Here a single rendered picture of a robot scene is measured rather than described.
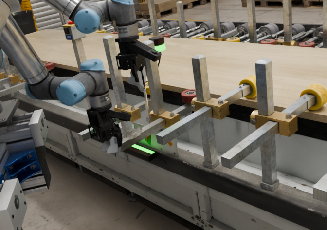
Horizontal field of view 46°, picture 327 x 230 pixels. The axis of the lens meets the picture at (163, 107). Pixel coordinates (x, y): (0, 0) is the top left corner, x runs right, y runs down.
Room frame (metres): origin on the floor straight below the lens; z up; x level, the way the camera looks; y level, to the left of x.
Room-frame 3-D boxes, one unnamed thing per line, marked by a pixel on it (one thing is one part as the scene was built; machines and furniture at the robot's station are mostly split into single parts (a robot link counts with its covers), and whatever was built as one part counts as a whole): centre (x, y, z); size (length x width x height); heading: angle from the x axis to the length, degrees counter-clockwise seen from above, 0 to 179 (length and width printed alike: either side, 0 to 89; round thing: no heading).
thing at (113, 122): (1.22, 0.21, 0.97); 0.09 x 0.08 x 0.12; 131
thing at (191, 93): (1.51, -0.12, 0.85); 0.08 x 0.08 x 0.11
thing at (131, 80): (1.37, 0.09, 1.04); 0.06 x 0.03 x 0.09; 61
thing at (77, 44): (1.83, 0.35, 0.93); 0.05 x 0.04 x 0.45; 41
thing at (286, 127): (1.04, -0.32, 0.95); 0.13 x 0.06 x 0.05; 41
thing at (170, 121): (1.42, 0.00, 0.85); 0.13 x 0.06 x 0.05; 41
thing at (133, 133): (1.29, 0.13, 0.87); 0.09 x 0.07 x 0.02; 131
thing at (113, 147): (1.21, 0.20, 0.86); 0.06 x 0.03 x 0.09; 131
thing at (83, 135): (1.57, 0.19, 0.82); 0.43 x 0.03 x 0.04; 131
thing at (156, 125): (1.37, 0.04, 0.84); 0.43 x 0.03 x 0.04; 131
